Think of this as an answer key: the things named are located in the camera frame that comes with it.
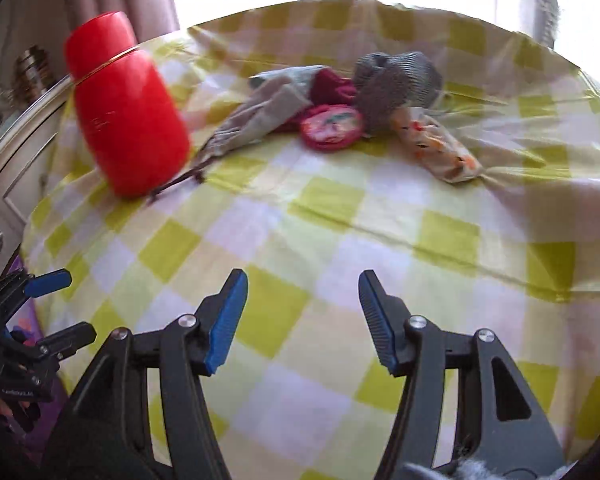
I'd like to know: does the grey herringbone drawstring pouch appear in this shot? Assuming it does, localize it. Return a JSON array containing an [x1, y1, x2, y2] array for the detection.
[[149, 75, 312, 200]]

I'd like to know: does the black white checkered mask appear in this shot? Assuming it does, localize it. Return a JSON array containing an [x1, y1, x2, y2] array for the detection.
[[352, 51, 443, 134]]

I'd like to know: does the light blue grey towel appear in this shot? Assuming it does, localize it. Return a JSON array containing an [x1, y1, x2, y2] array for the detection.
[[248, 65, 325, 92]]

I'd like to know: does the purple white storage box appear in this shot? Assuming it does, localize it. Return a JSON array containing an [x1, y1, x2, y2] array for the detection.
[[2, 250, 43, 344]]

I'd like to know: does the cream white dresser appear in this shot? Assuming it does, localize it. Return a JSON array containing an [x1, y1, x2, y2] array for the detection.
[[0, 77, 72, 276]]

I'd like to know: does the red thermos bottle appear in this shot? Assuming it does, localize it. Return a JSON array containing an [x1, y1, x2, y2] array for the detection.
[[65, 11, 190, 198]]

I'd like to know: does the orange patterned cream cloth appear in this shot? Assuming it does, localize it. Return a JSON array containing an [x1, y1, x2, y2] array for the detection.
[[390, 105, 482, 184]]

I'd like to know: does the yellow checkered tablecloth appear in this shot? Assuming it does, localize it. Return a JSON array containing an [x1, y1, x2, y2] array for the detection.
[[21, 0, 600, 479]]

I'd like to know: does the round pink embroidered pouch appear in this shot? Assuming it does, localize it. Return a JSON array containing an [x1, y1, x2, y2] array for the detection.
[[300, 104, 364, 152]]

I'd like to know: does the dark red knit cloth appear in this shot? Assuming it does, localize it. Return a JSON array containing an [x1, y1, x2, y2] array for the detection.
[[275, 67, 358, 132]]

